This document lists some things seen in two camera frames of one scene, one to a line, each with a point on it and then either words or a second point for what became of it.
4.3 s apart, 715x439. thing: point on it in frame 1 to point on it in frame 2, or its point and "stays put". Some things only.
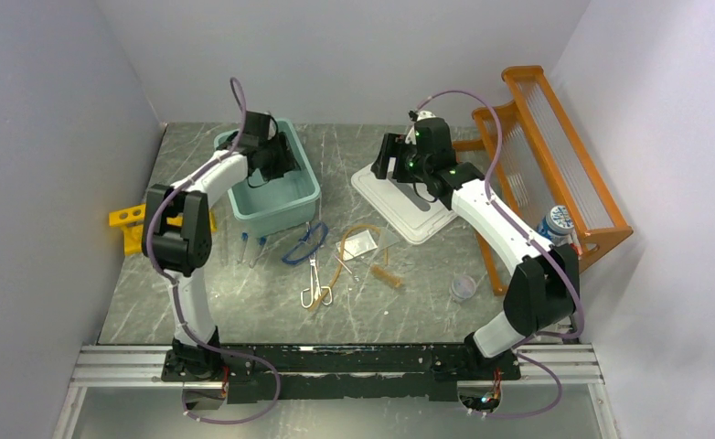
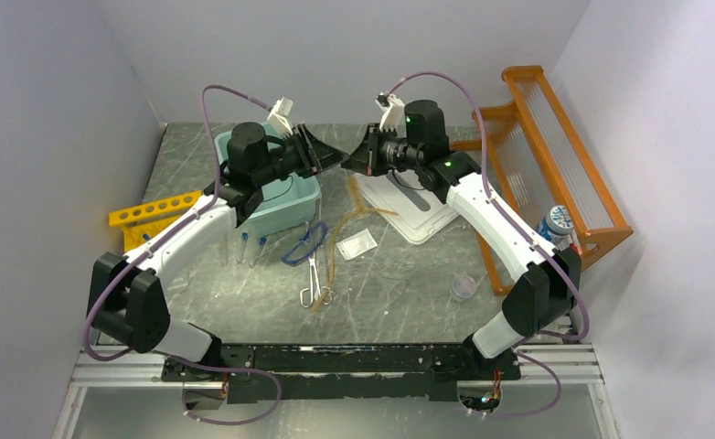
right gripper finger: x=380 y=166 to x=360 y=160
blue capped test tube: x=244 y=239 stays put
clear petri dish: x=463 y=287 stays put
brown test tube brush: x=381 y=273 to x=358 y=200
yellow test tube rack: x=132 y=220 stays put
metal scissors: x=315 y=285 stays put
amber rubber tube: x=342 y=261 to x=359 y=208
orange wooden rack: x=533 y=161 stays put
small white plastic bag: x=357 y=244 stays put
